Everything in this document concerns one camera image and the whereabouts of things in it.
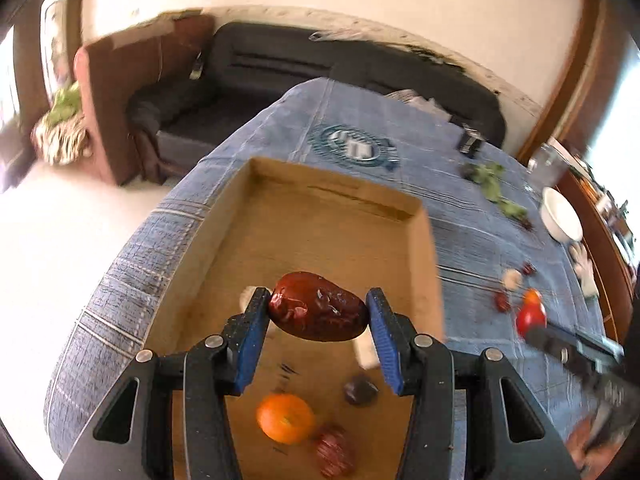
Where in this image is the red tomato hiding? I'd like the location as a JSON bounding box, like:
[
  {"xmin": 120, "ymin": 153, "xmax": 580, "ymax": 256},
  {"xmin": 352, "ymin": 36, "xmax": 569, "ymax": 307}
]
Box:
[{"xmin": 515, "ymin": 300, "xmax": 549, "ymax": 339}]

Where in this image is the dark purple plum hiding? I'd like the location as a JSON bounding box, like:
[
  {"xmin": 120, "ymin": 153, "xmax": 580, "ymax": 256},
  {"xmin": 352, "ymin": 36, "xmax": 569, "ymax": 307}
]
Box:
[{"xmin": 342, "ymin": 374, "xmax": 380, "ymax": 407}]

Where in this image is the clear plastic container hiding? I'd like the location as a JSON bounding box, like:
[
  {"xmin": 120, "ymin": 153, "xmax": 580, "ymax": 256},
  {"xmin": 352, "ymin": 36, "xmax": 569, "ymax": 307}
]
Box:
[{"xmin": 527, "ymin": 142, "xmax": 569, "ymax": 187}]

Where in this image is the small oval orange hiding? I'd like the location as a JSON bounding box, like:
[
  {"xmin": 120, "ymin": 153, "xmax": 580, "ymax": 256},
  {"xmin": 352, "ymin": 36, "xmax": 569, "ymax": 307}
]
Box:
[{"xmin": 255, "ymin": 392, "xmax": 317, "ymax": 445}]

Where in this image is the green leafy plant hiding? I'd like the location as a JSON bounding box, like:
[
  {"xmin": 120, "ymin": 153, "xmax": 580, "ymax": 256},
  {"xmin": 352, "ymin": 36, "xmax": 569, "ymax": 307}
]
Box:
[{"xmin": 31, "ymin": 82, "xmax": 94, "ymax": 166}]

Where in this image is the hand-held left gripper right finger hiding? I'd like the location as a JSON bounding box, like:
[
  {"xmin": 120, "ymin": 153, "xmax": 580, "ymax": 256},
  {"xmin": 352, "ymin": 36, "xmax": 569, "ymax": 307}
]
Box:
[{"xmin": 365, "ymin": 287, "xmax": 583, "ymax": 480}]

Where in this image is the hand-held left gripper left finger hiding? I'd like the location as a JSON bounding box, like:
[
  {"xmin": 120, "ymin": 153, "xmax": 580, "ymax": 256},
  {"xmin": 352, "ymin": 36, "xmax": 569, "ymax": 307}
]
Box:
[{"xmin": 59, "ymin": 287, "xmax": 273, "ymax": 480}]

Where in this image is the large smooth red date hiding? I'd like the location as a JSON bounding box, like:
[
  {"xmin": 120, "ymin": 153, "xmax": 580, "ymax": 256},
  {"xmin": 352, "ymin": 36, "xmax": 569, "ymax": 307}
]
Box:
[{"xmin": 268, "ymin": 271, "xmax": 370, "ymax": 344}]

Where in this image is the glossy red date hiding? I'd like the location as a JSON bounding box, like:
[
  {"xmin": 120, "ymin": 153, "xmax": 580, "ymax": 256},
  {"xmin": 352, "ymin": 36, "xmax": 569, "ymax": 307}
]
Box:
[{"xmin": 314, "ymin": 424, "xmax": 359, "ymax": 479}]

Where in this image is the cardboard box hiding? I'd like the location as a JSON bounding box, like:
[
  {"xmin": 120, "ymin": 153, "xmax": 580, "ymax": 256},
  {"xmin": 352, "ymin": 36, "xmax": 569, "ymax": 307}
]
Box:
[{"xmin": 149, "ymin": 157, "xmax": 447, "ymax": 480}]

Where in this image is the large beige grain cylinder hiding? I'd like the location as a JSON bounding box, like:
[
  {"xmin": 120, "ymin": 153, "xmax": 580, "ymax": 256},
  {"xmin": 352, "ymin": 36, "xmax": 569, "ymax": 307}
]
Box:
[{"xmin": 238, "ymin": 284, "xmax": 277, "ymax": 339}]

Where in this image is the green leafy sprig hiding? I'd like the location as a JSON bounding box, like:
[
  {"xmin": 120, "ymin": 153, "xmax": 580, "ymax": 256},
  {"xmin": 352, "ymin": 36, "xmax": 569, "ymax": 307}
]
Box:
[{"xmin": 462, "ymin": 159, "xmax": 529, "ymax": 219}]

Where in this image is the small black adapter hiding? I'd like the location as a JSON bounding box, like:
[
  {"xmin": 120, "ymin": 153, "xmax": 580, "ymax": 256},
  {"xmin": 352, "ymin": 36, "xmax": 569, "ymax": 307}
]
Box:
[{"xmin": 457, "ymin": 129, "xmax": 484, "ymax": 154}]

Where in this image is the black sofa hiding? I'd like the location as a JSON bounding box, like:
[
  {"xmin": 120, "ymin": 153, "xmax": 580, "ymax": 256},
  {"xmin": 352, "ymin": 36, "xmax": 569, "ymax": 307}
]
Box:
[{"xmin": 127, "ymin": 20, "xmax": 507, "ymax": 187}]

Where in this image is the white work glove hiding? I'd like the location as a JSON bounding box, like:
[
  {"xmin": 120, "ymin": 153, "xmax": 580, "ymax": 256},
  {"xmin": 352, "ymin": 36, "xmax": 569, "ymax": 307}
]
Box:
[{"xmin": 569, "ymin": 242, "xmax": 602, "ymax": 302}]

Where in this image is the wooden side cabinet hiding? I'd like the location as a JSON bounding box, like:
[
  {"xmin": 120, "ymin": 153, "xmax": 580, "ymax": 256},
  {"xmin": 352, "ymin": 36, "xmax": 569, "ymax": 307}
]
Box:
[{"xmin": 554, "ymin": 159, "xmax": 640, "ymax": 347}]

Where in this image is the white bowl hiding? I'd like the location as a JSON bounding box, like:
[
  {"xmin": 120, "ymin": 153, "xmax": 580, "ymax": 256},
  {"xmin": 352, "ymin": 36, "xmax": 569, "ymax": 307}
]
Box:
[{"xmin": 541, "ymin": 187, "xmax": 585, "ymax": 244}]

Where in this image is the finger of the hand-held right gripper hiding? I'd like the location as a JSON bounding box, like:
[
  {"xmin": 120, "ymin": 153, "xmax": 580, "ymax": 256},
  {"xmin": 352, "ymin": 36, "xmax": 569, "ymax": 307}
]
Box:
[{"xmin": 522, "ymin": 324, "xmax": 626, "ymax": 378}]

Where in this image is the small beige grain cylinder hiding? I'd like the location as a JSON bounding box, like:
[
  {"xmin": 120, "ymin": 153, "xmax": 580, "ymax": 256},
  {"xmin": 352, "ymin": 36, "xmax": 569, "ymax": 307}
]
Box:
[{"xmin": 352, "ymin": 334, "xmax": 384, "ymax": 371}]

